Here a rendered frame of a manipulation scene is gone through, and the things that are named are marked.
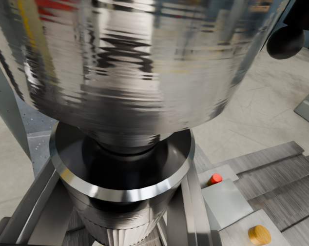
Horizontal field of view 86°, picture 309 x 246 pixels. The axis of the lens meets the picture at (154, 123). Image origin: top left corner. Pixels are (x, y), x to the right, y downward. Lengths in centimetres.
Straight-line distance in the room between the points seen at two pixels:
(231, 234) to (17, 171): 156
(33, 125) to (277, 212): 61
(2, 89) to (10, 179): 121
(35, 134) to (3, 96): 11
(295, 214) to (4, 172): 170
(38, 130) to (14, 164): 125
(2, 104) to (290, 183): 77
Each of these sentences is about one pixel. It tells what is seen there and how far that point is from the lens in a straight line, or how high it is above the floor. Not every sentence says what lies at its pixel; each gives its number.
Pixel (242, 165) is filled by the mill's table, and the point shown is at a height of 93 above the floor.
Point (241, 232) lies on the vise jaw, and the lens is 31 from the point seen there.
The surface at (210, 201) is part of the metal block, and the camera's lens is 27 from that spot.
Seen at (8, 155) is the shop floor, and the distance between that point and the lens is 181.
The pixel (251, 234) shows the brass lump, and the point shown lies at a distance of 31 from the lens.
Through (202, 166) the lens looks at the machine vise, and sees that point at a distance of 39.
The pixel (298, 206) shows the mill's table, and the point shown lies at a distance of 57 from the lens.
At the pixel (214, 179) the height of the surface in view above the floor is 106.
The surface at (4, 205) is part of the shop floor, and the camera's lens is 158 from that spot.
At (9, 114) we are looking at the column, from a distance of 56.
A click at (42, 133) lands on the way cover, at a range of 49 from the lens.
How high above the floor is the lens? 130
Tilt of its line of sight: 44 degrees down
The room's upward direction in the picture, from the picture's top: 12 degrees clockwise
